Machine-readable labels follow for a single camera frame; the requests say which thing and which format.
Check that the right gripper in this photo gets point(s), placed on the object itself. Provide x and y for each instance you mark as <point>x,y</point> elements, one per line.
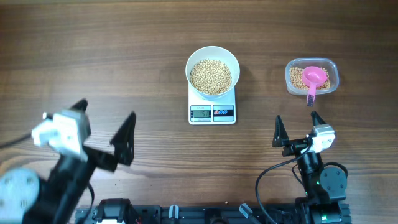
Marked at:
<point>281,139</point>

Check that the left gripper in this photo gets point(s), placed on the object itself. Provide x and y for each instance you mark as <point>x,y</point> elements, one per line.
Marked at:
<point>127,133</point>

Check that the pink plastic measuring scoop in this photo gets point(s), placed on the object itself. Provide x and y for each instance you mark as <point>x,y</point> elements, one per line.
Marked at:
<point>313,77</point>

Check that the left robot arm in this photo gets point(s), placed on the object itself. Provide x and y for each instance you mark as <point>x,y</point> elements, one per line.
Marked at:
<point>28,198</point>

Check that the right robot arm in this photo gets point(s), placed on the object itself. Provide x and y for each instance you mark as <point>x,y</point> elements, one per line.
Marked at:
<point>324,183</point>

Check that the white digital kitchen scale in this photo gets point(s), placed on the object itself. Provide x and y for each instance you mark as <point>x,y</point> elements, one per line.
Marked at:
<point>214,111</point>

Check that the soybeans in white bowl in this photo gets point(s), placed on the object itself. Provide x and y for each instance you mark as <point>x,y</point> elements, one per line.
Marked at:
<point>211,77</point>

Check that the white bowl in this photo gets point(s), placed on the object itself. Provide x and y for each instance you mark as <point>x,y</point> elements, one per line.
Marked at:
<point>214,53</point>

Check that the pile of soybeans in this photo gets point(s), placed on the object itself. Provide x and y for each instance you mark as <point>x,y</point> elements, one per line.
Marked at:
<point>296,79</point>

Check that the clear plastic container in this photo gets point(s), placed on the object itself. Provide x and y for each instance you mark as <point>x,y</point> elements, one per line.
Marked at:
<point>316,62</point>

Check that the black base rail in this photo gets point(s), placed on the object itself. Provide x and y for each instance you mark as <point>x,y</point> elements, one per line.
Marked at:
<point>281,213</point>

